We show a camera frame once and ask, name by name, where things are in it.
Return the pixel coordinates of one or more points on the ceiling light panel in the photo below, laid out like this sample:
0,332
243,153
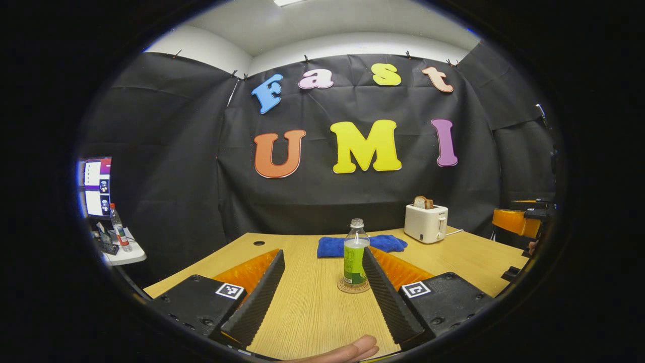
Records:
288,2

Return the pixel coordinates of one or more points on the black remote control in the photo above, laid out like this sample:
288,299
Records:
108,248

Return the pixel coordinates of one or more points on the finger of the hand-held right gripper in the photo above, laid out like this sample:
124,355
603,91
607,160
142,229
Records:
514,222

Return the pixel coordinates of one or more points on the white side table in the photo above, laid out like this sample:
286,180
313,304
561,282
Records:
133,257

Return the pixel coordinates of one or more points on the computer monitor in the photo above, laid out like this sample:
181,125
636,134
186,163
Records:
98,176

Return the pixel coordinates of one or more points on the white toaster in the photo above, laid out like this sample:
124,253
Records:
423,224

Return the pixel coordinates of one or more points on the round beige coaster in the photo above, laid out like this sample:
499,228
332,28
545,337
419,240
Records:
347,289

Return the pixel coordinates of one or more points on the green label water bottle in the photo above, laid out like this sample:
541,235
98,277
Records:
355,262

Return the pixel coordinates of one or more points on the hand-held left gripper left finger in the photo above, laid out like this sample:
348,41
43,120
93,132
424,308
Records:
254,302

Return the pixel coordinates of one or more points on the bread slice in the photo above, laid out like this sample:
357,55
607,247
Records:
423,202

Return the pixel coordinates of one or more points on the red label small bottle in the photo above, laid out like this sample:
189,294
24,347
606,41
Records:
120,231

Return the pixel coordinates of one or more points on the blue towel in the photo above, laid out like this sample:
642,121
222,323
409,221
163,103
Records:
332,246

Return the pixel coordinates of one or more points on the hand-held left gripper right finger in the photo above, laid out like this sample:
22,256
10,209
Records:
385,297

